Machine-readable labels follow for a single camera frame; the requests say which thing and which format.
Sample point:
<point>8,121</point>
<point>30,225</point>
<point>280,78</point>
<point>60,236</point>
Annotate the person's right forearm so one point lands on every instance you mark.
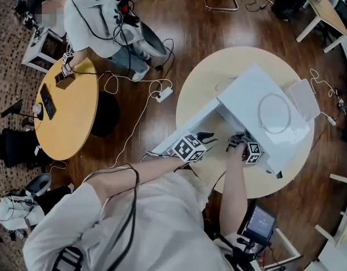
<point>233,193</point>

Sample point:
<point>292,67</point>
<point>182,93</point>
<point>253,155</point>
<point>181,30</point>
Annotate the wooden desk organizer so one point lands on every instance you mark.
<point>64,80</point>

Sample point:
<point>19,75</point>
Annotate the small white power strip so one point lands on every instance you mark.
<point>331,120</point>

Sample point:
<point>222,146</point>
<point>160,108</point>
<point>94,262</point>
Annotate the person's white shirt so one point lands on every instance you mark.
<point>162,236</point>

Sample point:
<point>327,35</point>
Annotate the small grey metal bracket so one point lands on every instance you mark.
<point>279,175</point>

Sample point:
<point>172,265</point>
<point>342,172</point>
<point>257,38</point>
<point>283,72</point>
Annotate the round orange table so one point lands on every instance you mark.
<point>69,117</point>

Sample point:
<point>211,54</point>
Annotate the wooden top desk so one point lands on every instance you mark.
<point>326,13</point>

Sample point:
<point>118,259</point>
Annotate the white paper cup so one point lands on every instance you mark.
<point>37,109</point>

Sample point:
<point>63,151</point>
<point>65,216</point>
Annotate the white plastic tray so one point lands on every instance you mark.
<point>305,100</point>

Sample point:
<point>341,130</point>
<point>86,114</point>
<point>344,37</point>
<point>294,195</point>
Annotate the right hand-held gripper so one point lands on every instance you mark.
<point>252,152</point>

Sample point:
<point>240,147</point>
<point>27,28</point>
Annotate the black keyboard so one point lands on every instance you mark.
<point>47,106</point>

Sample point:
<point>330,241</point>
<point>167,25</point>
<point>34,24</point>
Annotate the black office chair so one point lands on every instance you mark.
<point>344,13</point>
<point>15,148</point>

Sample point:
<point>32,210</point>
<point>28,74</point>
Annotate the black desk lamp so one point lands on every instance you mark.
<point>39,116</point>

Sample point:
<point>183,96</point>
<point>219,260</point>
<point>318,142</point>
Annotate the small white desk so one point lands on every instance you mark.
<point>40,49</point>

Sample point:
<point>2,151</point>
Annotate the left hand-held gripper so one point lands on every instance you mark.
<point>187,148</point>

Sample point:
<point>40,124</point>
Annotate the grey shell backpack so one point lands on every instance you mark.
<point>39,183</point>

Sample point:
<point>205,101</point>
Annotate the white frame wooden desk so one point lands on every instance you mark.
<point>337,213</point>

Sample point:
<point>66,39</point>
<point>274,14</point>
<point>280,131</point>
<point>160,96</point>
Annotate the white jacket bundle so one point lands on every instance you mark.
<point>18,210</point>

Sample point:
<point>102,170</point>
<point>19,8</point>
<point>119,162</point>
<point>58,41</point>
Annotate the black striped shoulder pack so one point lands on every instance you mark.
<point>67,258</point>

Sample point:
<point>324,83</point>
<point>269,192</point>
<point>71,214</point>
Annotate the white microwave oven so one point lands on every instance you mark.
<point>247,95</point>

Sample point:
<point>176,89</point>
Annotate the person's left forearm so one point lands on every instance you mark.
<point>151,168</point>

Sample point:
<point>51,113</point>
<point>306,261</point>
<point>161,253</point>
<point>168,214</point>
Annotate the small circuit board gadget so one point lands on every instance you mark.
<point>340,102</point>

